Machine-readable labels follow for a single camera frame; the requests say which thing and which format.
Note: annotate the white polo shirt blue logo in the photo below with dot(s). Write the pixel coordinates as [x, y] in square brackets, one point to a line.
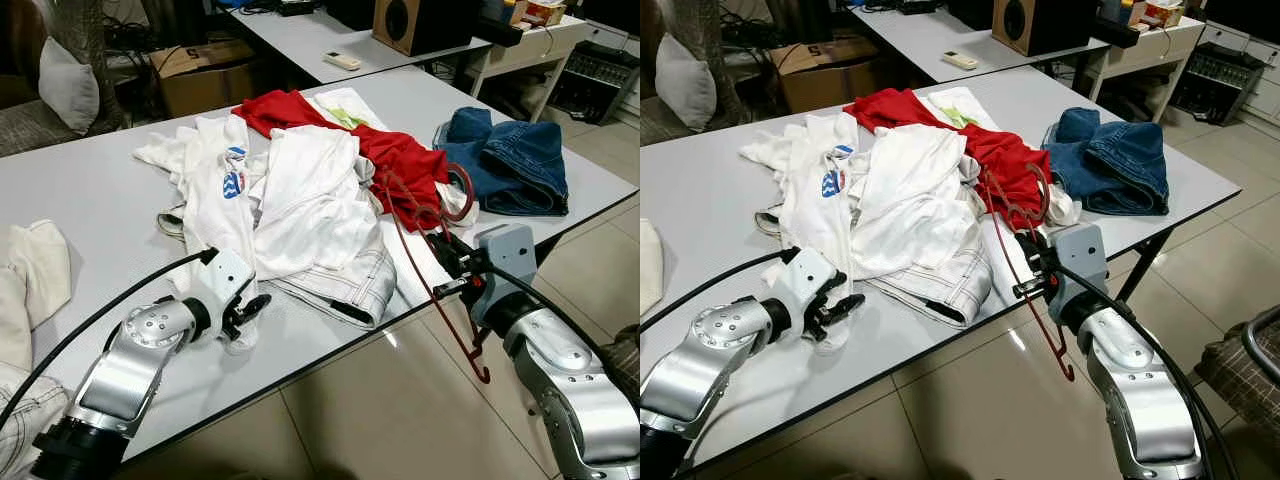
[215, 210]
[815, 210]

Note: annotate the red clothes hanger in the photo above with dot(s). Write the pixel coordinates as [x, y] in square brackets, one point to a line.
[484, 376]
[1068, 375]

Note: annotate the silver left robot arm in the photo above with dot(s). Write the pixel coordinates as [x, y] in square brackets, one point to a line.
[700, 370]
[120, 370]

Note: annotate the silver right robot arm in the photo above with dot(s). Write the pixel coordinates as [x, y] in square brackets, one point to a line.
[560, 370]
[1130, 380]

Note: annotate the red t-shirt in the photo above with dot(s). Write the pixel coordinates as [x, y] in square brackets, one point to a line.
[400, 160]
[1000, 155]

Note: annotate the blue denim jeans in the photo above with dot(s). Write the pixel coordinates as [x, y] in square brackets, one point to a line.
[510, 160]
[1110, 160]

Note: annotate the white cloth green print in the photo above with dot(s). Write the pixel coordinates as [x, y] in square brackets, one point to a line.
[955, 102]
[345, 103]

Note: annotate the cream cloth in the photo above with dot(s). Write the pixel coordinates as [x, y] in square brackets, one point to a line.
[35, 270]
[650, 265]

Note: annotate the white remote control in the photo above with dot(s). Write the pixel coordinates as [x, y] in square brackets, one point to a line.
[342, 60]
[960, 60]

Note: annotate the brown cardboard box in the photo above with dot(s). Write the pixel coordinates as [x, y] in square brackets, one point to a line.
[205, 90]
[825, 88]

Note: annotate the brown wooden speaker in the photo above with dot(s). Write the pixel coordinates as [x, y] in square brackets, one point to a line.
[1060, 25]
[440, 25]

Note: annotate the black audio mixer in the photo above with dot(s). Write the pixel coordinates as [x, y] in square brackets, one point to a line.
[1215, 75]
[595, 75]

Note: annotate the white desk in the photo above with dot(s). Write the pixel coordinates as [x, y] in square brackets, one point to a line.
[1160, 40]
[540, 40]

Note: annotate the grey desk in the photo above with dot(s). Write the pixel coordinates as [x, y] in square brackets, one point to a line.
[330, 35]
[950, 35]

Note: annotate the plaid fabric sofa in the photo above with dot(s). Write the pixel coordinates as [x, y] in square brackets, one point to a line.
[660, 125]
[30, 125]

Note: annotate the white checked cloth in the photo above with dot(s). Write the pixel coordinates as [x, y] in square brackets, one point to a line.
[25, 430]

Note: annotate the small orange white box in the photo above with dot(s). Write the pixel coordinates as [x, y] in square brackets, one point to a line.
[540, 12]
[1160, 12]

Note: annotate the white pillow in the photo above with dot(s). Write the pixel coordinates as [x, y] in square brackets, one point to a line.
[68, 85]
[685, 80]

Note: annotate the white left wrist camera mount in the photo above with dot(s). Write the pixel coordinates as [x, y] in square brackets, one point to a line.
[808, 280]
[225, 275]

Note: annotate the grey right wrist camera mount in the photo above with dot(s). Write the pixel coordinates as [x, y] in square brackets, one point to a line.
[1080, 255]
[510, 255]

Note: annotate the plaid chair metal frame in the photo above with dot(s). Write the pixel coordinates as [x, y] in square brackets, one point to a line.
[1240, 375]
[622, 365]

